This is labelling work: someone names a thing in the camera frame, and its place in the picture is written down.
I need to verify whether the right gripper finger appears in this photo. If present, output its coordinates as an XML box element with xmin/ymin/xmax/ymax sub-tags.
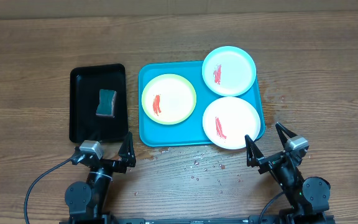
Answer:
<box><xmin>275</xmin><ymin>122</ymin><xmax>297</xmax><ymax>147</ymax></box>
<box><xmin>245</xmin><ymin>135</ymin><xmax>264</xmax><ymax>167</ymax></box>

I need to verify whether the white plate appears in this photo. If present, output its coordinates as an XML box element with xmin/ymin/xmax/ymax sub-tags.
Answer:
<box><xmin>202</xmin><ymin>97</ymin><xmax>261</xmax><ymax>150</ymax></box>

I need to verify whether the green and brown sponge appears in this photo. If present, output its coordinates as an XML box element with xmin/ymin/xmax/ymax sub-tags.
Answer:
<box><xmin>96</xmin><ymin>89</ymin><xmax>117</xmax><ymax>118</ymax></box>

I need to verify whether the yellow-green rimmed plate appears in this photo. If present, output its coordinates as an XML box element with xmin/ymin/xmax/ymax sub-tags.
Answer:
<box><xmin>141</xmin><ymin>73</ymin><xmax>196</xmax><ymax>125</ymax></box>

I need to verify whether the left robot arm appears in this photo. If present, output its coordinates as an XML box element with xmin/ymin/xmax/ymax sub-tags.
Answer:
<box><xmin>65</xmin><ymin>132</ymin><xmax>136</xmax><ymax>223</ymax></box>

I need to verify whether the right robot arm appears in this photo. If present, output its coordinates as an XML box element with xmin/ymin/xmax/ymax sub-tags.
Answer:
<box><xmin>245</xmin><ymin>123</ymin><xmax>335</xmax><ymax>223</ymax></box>

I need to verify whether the teal plastic serving tray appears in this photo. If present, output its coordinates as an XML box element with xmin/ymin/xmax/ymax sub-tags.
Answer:
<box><xmin>139</xmin><ymin>61</ymin><xmax>265</xmax><ymax>147</ymax></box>

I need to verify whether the black plastic tray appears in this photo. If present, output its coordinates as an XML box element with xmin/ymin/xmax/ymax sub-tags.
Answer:
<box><xmin>69</xmin><ymin>63</ymin><xmax>129</xmax><ymax>143</ymax></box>

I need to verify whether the light blue rimmed plate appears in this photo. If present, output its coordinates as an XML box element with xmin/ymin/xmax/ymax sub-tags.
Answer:
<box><xmin>201</xmin><ymin>46</ymin><xmax>257</xmax><ymax>96</ymax></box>

